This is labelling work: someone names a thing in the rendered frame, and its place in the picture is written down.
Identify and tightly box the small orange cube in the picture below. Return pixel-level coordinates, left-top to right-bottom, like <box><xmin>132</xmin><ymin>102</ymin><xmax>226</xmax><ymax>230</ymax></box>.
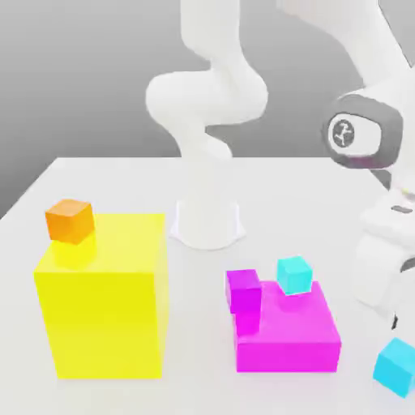
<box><xmin>45</xmin><ymin>199</ymin><xmax>96</xmax><ymax>246</ymax></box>

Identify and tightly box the small turquoise cube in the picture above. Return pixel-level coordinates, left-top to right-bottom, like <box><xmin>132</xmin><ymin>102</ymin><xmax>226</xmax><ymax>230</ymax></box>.
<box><xmin>276</xmin><ymin>255</ymin><xmax>314</xmax><ymax>297</ymax></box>

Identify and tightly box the large yellow box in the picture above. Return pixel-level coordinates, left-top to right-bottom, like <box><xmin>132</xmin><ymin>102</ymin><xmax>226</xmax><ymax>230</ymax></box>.
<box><xmin>32</xmin><ymin>212</ymin><xmax>169</xmax><ymax>380</ymax></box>

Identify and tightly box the small purple cube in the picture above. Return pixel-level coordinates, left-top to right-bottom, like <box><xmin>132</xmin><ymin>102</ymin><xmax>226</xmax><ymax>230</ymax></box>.
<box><xmin>225</xmin><ymin>268</ymin><xmax>263</xmax><ymax>314</ymax></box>

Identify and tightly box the large magenta box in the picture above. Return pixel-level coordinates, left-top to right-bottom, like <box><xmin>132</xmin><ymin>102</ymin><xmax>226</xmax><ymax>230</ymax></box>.
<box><xmin>227</xmin><ymin>280</ymin><xmax>343</xmax><ymax>374</ymax></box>

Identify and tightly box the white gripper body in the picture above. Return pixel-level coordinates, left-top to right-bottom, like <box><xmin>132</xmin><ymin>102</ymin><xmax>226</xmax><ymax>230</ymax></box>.
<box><xmin>353</xmin><ymin>231</ymin><xmax>415</xmax><ymax>330</ymax></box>

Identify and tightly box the small sky blue cube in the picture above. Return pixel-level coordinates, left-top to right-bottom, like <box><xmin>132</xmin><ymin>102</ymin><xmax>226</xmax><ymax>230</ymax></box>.
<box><xmin>372</xmin><ymin>336</ymin><xmax>415</xmax><ymax>400</ymax></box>

